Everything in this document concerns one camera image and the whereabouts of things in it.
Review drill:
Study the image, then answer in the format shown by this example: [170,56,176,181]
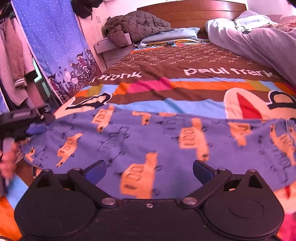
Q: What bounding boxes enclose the hanging pink grey clothes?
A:
[1,18,45,109]

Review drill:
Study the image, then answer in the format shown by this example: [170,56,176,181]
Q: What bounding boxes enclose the dark hanging bag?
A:
[71,0,104,19]

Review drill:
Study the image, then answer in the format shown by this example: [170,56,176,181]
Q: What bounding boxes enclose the blue patterned pajama pants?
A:
[23,104,295,199]

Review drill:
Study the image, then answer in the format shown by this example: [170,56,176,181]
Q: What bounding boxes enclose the wooden headboard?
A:
[137,0,247,39]

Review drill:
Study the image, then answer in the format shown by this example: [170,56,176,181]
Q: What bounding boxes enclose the white pillow by window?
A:
[234,10,276,34]

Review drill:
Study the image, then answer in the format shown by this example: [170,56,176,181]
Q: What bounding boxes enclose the left hand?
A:
[1,142,19,180]

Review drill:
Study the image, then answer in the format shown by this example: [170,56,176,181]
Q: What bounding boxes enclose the colourful paul frank bedspread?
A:
[0,43,296,241]

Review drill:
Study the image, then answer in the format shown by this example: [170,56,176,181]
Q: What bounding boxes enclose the light blue pillow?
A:
[136,27,201,48]

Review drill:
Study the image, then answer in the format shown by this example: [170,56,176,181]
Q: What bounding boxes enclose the dark quilted jacket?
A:
[104,11,173,48]

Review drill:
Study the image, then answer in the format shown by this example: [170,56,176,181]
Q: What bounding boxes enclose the grey rumpled duvet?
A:
[205,18,295,85]

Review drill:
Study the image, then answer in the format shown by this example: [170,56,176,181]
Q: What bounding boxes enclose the white bedside table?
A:
[94,33,135,68]

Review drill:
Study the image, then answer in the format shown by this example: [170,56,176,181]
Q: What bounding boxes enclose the blue dotted curtain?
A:
[13,0,101,103]

